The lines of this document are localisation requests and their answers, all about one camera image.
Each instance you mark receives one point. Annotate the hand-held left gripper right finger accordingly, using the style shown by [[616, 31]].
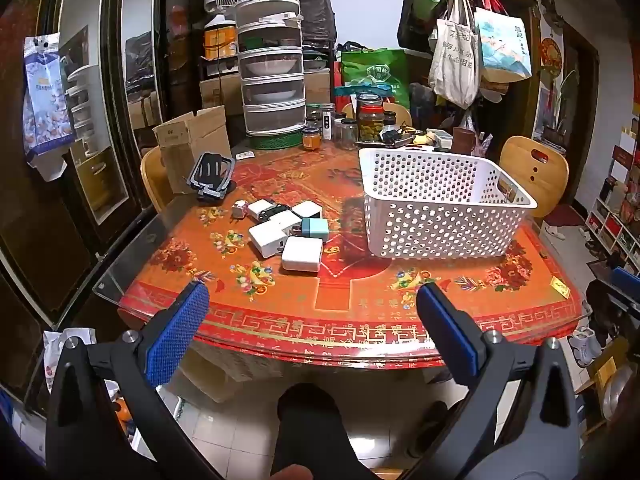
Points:
[[445, 330]]

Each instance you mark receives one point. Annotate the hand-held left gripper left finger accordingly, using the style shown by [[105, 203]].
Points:
[[175, 330]]

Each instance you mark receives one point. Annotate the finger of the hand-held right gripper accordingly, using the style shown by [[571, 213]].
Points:
[[627, 285]]

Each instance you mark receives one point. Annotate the white perforated plastic basket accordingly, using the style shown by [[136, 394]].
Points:
[[450, 230]]

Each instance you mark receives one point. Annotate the pile of white chargers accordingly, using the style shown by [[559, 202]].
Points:
[[300, 255]]

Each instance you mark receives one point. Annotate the teal charger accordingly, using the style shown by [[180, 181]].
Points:
[[315, 228]]

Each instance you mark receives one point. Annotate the black shoes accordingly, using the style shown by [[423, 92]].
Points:
[[600, 310]]

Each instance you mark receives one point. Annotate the storage shelf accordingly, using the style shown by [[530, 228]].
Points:
[[615, 220]]

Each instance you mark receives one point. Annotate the yellow sticker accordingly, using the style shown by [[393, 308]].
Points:
[[560, 287]]

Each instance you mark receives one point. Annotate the grey slippers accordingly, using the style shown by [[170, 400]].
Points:
[[585, 342]]

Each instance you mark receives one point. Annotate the metal basin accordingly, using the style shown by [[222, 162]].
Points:
[[622, 390]]

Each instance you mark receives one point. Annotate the red printed tablecloth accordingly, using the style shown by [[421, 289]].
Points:
[[350, 270]]

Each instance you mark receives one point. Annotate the white plastic bag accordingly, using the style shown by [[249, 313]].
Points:
[[60, 355]]

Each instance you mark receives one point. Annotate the wooden chair with red cutout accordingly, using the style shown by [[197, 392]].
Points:
[[532, 170]]

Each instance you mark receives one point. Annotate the black folding stand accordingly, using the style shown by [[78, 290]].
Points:
[[210, 175]]

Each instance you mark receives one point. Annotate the person's leg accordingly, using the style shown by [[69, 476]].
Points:
[[310, 430]]

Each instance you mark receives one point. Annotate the brown mug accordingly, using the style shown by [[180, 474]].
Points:
[[462, 141]]

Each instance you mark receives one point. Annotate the black binder clips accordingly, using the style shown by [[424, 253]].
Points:
[[394, 136]]

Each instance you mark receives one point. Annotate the open cardboard box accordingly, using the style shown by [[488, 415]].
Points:
[[197, 130]]

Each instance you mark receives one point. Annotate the green woven base basket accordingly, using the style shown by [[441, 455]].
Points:
[[272, 141]]

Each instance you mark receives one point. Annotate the empty glass jar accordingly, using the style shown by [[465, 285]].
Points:
[[347, 134]]

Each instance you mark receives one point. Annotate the pickle jar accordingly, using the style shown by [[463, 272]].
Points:
[[371, 122]]

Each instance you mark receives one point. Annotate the small orange jam jar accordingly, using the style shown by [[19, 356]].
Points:
[[311, 139]]

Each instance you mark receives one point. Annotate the white and black bottle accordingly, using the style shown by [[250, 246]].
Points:
[[327, 121]]

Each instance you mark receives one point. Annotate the blue snack bag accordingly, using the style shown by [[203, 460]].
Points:
[[45, 105]]

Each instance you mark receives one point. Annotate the green shopping bag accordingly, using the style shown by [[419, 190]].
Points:
[[375, 75]]

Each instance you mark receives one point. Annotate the tiered clear food storage tower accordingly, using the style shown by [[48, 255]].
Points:
[[272, 80]]

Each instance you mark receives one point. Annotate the white canvas tote bag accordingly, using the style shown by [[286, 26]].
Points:
[[455, 60]]

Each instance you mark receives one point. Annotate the printed teal tote bag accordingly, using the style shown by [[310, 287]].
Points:
[[502, 45]]

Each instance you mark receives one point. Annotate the orange and white container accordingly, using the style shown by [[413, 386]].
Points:
[[220, 40]]

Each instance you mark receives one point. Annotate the black plastic bag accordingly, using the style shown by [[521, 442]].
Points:
[[312, 15]]

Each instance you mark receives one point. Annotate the red wall ornament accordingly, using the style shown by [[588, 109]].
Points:
[[552, 55]]

